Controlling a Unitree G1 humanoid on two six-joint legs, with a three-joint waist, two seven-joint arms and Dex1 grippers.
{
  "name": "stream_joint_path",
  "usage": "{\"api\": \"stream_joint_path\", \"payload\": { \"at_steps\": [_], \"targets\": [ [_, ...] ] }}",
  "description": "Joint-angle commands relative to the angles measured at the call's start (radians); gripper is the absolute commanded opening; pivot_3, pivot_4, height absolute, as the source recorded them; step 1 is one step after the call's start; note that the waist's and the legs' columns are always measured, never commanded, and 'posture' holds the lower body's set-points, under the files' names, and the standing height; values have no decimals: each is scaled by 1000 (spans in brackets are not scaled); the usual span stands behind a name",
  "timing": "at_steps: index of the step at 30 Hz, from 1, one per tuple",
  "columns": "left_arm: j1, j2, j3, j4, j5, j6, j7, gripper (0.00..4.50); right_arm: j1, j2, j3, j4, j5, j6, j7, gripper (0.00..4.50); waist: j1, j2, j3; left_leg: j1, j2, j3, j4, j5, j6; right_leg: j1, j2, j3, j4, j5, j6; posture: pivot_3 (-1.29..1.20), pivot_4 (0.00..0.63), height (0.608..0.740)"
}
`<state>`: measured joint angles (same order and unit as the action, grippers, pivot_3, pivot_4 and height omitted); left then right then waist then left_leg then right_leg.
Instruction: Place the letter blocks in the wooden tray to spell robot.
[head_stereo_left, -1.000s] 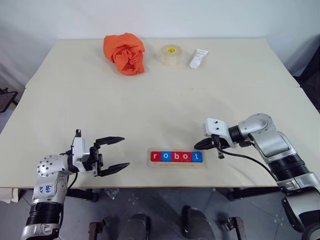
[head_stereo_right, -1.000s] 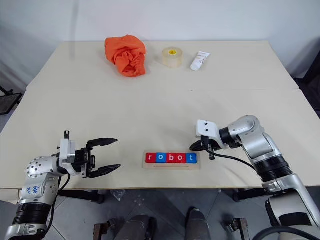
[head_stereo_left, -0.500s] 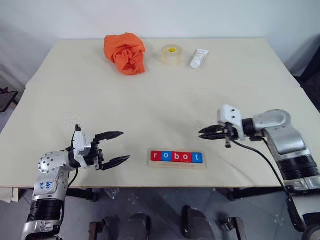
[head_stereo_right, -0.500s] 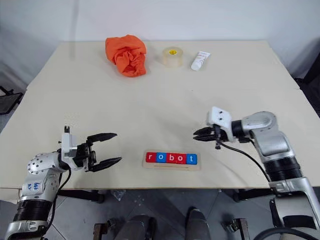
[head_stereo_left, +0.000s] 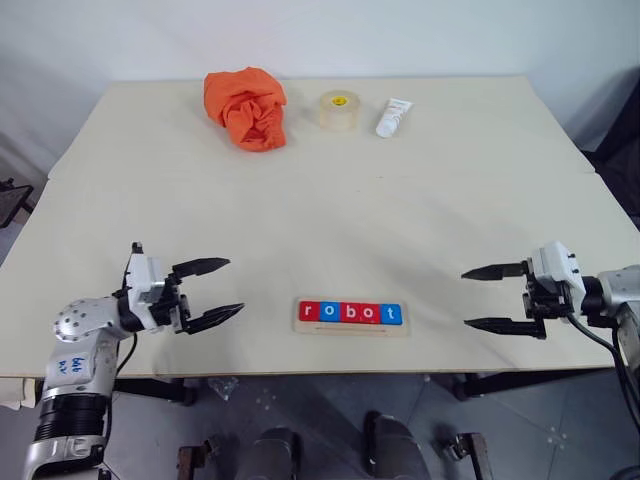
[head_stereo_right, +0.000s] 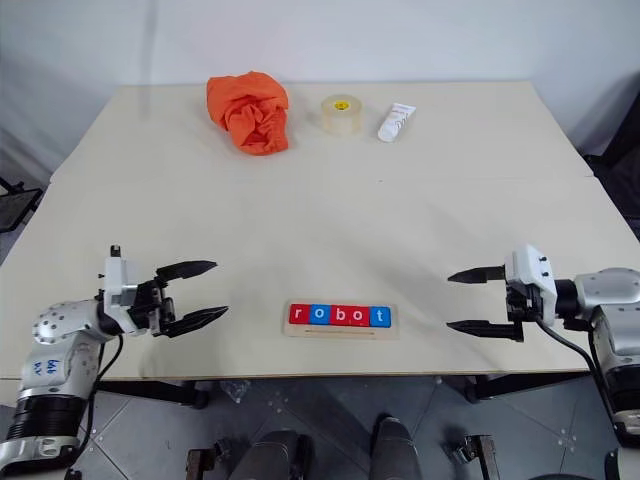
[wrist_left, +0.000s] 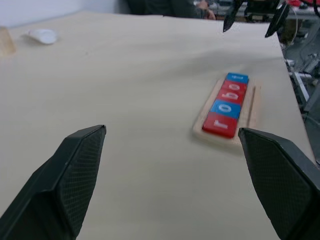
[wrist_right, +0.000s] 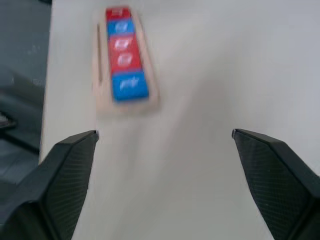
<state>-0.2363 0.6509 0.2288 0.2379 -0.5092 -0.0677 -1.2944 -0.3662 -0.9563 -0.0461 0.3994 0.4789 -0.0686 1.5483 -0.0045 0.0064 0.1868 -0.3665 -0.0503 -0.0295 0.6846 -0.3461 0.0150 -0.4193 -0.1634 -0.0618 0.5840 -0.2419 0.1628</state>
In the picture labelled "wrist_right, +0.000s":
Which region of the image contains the red letter b block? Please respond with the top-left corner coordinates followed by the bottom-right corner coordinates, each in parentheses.
top-left (108, 34), bottom-right (140, 55)

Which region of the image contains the blue letter t block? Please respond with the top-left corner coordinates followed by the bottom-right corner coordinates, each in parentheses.
top-left (111, 71), bottom-right (150, 103)

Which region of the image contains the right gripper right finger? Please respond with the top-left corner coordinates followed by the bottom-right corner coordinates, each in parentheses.
top-left (231, 128), bottom-right (320, 240)

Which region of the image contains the blue letter o block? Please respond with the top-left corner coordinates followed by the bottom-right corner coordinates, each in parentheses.
top-left (106, 19), bottom-right (136, 35)

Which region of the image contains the red letter r block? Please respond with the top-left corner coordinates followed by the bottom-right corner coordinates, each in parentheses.
top-left (104, 6), bottom-right (131, 20)

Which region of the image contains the red letter o block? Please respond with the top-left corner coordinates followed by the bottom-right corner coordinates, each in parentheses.
top-left (109, 51), bottom-right (144, 73)

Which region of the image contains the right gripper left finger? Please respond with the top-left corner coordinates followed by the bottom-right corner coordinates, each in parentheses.
top-left (0, 129), bottom-right (100, 240)

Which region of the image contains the wooden letter tray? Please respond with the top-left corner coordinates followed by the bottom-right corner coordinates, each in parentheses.
top-left (91, 6), bottom-right (161, 116)

